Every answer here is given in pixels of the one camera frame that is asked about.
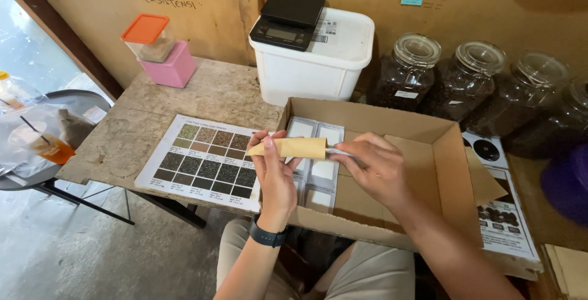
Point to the person's right hand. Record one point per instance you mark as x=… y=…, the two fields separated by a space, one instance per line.
x=383 y=166

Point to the person's left hand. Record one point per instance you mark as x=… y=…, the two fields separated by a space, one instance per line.
x=275 y=189

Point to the brown paper envelope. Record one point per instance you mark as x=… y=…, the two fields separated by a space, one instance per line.
x=298 y=148

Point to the silver sachet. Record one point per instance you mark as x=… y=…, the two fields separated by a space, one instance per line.
x=337 y=152

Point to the black smartwatch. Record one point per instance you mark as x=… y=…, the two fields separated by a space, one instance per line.
x=266 y=237

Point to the rows of white-label sachets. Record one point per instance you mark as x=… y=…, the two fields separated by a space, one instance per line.
x=321 y=169

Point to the open cardboard box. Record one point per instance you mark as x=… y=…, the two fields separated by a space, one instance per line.
x=413 y=120

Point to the coffee colour chart sheet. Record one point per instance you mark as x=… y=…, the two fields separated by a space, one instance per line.
x=202 y=162

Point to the glass jar of coffee beans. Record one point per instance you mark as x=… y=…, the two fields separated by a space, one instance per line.
x=404 y=77
x=519 y=97
x=556 y=127
x=464 y=86

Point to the person's beige trousers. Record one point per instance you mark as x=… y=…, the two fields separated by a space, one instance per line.
x=372 y=272

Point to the white plastic tub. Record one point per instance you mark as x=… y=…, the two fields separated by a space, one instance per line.
x=312 y=72

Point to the printed coffee bean sheet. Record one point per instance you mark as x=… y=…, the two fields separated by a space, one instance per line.
x=505 y=226

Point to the pink square box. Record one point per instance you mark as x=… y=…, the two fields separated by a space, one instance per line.
x=172 y=70

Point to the black digital scale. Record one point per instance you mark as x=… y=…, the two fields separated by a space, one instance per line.
x=289 y=15

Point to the purple cloth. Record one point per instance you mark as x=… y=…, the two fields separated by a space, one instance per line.
x=567 y=185

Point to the clear container with orange lid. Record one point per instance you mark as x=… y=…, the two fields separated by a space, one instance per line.
x=149 y=38

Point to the round black side table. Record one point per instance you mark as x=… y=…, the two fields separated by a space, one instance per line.
x=82 y=102

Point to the stack of brown envelopes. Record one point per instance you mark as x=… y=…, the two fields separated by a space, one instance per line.
x=569 y=272

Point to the clear plastic bag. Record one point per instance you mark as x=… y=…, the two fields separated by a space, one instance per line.
x=69 y=125

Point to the iced drink plastic cup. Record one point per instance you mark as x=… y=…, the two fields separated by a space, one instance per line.
x=46 y=146

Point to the black straw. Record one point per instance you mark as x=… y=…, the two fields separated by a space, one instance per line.
x=34 y=130

